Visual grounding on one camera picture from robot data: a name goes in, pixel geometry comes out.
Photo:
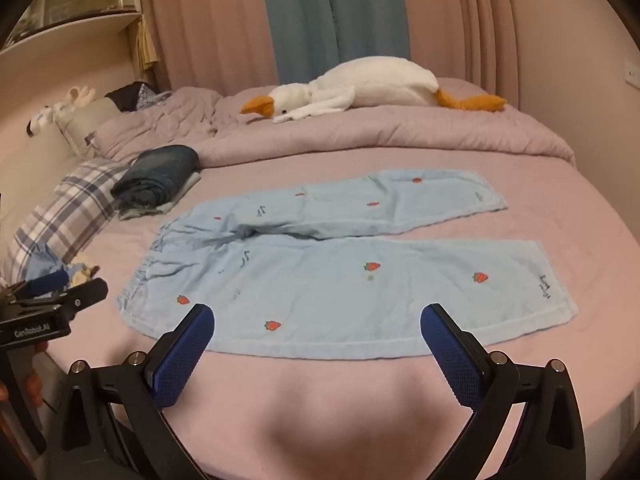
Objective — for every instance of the white wall shelf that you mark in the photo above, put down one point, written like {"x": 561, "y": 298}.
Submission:
{"x": 75, "y": 25}

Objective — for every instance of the white plush bunny toy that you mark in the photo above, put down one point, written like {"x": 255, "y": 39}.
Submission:
{"x": 75, "y": 97}

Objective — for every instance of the folded dark blue clothes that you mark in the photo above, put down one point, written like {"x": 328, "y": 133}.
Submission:
{"x": 155, "y": 170}

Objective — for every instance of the cream headboard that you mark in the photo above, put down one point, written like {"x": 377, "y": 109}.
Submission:
{"x": 30, "y": 160}

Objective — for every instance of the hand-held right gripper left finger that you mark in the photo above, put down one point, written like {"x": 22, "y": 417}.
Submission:
{"x": 182, "y": 355}

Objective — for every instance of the blue checked cloth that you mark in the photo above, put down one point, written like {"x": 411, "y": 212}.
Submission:
{"x": 152, "y": 96}

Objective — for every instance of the grey pillow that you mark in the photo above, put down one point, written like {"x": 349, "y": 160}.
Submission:
{"x": 87, "y": 120}

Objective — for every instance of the dark cloth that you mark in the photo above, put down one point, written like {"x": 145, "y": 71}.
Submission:
{"x": 125, "y": 96}

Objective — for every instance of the blue plaid pillow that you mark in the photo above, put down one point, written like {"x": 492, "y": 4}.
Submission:
{"x": 65, "y": 210}

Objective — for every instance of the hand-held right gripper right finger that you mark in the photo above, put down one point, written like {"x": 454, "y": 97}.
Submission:
{"x": 452, "y": 360}

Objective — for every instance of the light blue cloth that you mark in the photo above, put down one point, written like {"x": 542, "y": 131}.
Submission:
{"x": 75, "y": 272}

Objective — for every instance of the light blue strawberry print pants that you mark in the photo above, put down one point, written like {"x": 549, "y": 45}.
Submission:
{"x": 325, "y": 300}

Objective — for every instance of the bed with pink sheet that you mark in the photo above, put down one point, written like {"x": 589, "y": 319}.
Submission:
{"x": 550, "y": 240}

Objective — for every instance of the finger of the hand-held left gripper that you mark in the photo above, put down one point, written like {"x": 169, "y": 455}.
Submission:
{"x": 47, "y": 282}
{"x": 90, "y": 291}

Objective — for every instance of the blue curtain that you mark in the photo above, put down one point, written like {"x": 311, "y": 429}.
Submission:
{"x": 310, "y": 20}

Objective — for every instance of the lilac quilted duvet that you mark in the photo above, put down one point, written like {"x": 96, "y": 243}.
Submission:
{"x": 400, "y": 130}

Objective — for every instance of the white goose plush toy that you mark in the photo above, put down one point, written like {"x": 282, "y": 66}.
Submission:
{"x": 380, "y": 82}

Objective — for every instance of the person's left hand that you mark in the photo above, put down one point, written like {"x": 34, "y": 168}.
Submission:
{"x": 35, "y": 385}

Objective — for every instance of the pink curtain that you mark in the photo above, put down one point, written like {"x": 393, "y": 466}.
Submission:
{"x": 210, "y": 20}
{"x": 475, "y": 20}

